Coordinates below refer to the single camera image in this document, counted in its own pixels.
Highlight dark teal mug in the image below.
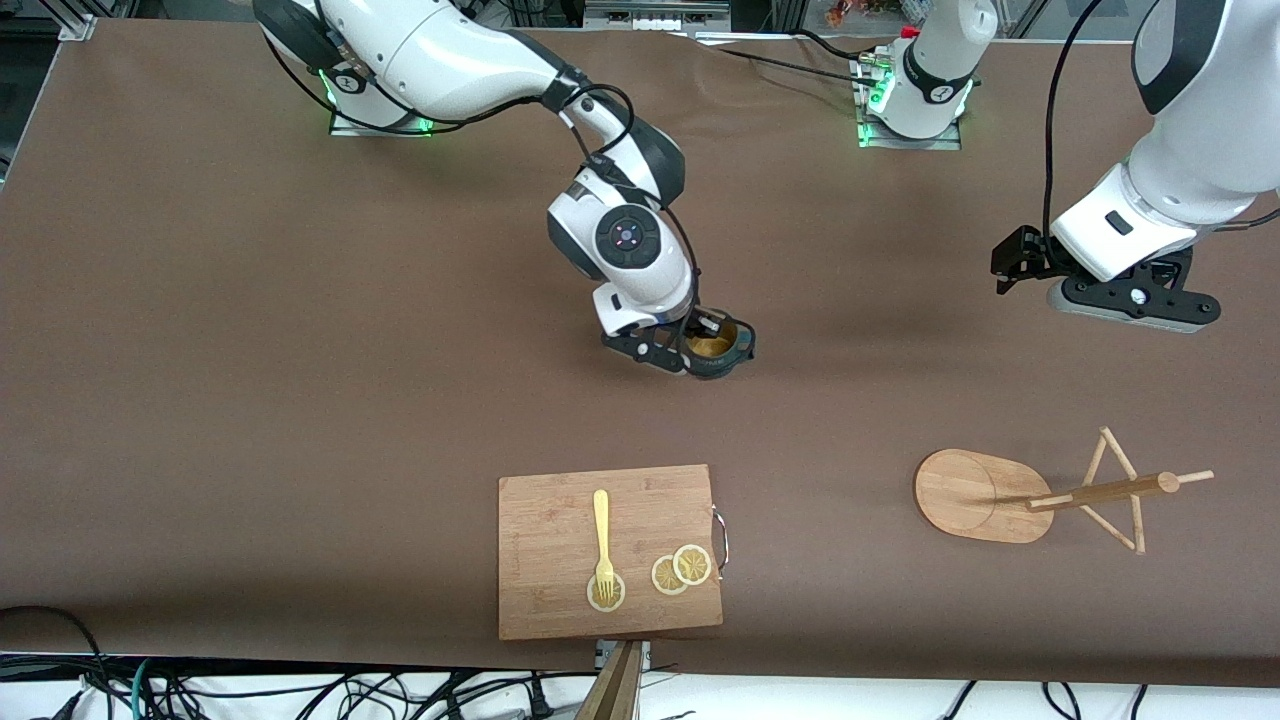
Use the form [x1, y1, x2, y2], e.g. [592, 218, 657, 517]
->
[685, 315, 758, 380]

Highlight wooden cup rack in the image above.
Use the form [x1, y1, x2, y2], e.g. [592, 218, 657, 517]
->
[914, 427, 1215, 556]

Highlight yellow plastic fork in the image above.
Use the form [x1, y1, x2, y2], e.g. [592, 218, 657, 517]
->
[593, 489, 616, 604]

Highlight wooden cutting board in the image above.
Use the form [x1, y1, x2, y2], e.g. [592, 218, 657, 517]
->
[498, 464, 729, 641]

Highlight white power strip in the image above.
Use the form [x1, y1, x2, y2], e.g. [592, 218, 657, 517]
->
[585, 0, 731, 31]

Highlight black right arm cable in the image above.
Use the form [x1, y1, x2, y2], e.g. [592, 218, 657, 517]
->
[258, 30, 703, 346]

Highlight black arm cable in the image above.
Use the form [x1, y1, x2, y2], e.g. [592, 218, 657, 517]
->
[258, 30, 703, 346]
[1043, 0, 1111, 251]

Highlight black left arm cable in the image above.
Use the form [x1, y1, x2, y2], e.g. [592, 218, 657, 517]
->
[1043, 0, 1111, 251]

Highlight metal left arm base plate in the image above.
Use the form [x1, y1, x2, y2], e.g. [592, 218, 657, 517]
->
[855, 50, 963, 151]

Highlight black table cable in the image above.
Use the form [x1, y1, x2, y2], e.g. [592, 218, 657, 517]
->
[795, 28, 886, 63]
[695, 38, 873, 79]

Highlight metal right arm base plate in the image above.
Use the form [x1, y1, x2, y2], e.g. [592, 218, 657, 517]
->
[330, 108, 437, 138]

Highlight wooden post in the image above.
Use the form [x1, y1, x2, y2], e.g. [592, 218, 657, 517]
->
[575, 642, 643, 720]

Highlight black looped floor cable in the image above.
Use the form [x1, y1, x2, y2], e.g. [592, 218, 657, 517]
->
[0, 605, 111, 720]

